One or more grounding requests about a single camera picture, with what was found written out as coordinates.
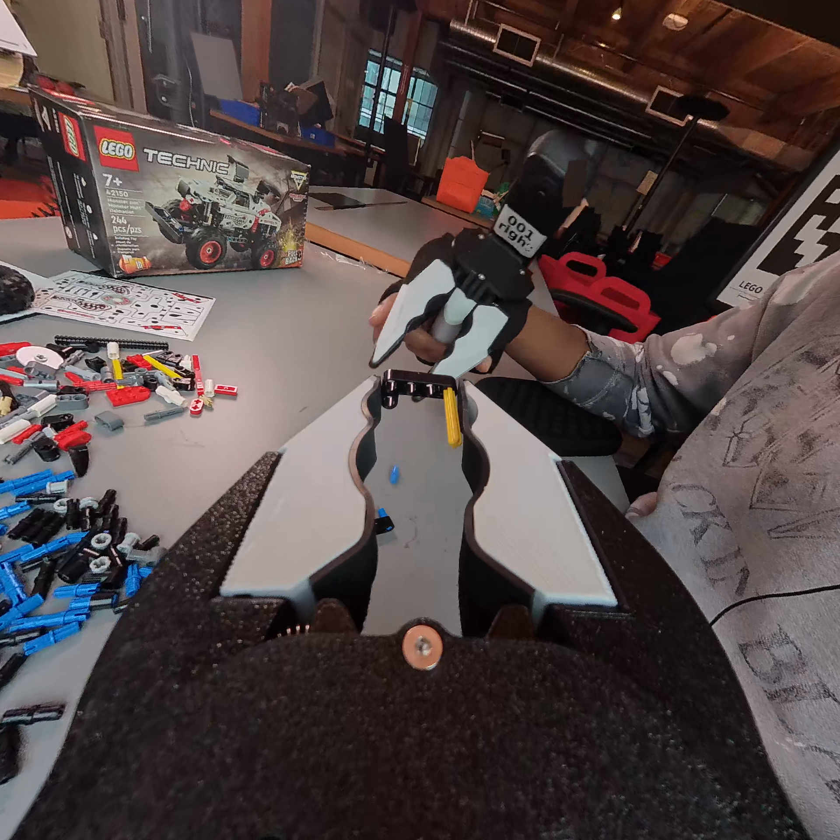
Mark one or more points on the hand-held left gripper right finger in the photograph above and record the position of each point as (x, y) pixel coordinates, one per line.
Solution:
(531, 512)

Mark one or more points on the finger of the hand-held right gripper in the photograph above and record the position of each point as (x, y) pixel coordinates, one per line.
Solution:
(482, 334)
(413, 302)

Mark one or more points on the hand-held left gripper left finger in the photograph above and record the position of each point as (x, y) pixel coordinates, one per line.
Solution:
(295, 512)

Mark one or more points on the black angled technic beam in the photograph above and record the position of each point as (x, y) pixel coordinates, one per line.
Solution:
(410, 387)

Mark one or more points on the yellow technic axle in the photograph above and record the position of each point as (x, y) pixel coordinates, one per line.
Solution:
(453, 420)

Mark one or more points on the person's right forearm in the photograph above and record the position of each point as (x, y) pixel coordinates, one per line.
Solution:
(623, 387)

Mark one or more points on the grey desk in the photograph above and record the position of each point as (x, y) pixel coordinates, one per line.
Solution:
(295, 367)

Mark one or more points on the person's right hand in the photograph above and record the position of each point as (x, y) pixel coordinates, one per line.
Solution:
(423, 344)

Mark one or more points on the person's left hand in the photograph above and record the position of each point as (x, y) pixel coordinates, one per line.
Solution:
(642, 506)

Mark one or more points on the orange storage bin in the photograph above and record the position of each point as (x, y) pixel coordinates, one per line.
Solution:
(463, 184)

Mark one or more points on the grey table with wooden edge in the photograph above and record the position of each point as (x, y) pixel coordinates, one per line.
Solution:
(407, 216)

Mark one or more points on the black connector with blue pin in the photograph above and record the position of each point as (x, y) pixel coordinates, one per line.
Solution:
(386, 523)

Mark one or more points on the paned window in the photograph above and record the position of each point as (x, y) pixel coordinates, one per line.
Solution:
(394, 92)

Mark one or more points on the person's grey printed sweatshirt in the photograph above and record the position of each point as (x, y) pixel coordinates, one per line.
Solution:
(754, 459)

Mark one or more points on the black floor lamp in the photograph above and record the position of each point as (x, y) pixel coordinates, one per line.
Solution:
(686, 131)

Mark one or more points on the pile of blue black pins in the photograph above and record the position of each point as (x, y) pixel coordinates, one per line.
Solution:
(59, 558)

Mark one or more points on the long black ribbed rod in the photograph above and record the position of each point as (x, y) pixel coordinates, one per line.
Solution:
(111, 342)

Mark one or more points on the pile of mixed colour pieces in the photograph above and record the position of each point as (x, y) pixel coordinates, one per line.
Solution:
(72, 394)

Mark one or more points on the toy truck set box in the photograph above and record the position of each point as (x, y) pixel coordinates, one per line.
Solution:
(170, 190)

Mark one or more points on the white sticker sheet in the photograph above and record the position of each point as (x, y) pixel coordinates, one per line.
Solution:
(124, 302)

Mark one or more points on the white board with black pattern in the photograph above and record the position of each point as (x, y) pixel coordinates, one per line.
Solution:
(774, 249)

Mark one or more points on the single black technic pin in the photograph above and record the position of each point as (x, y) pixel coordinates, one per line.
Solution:
(33, 712)

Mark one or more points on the black rubber tyre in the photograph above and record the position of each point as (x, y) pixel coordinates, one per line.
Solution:
(13, 292)

